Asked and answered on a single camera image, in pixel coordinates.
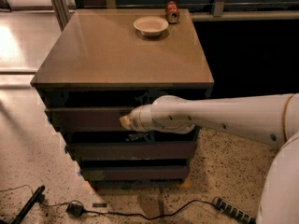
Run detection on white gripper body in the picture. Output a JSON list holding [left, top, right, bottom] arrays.
[[129, 105, 154, 132]]

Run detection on brown drawer cabinet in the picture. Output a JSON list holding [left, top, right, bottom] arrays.
[[31, 9, 214, 187]]

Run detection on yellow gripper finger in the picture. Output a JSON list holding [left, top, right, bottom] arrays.
[[120, 115, 131, 130]]

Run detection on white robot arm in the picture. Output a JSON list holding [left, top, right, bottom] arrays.
[[120, 93, 299, 224]]

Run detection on black power cable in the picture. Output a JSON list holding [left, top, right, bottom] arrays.
[[0, 184, 216, 221]]

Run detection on orange soda can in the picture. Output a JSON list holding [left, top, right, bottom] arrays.
[[165, 1, 179, 24]]

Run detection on green striped snack bag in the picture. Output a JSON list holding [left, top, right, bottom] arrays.
[[126, 133, 149, 142]]

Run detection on black power strip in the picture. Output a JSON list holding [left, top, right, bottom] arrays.
[[212, 197, 256, 224]]

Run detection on drawer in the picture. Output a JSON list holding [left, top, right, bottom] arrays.
[[67, 142, 196, 161], [45, 106, 132, 133], [81, 166, 190, 181]]

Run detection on white bowl on cabinet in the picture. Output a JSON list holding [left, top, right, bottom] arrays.
[[134, 16, 168, 37]]

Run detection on black power adapter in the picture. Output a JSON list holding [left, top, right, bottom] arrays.
[[66, 203, 84, 217]]

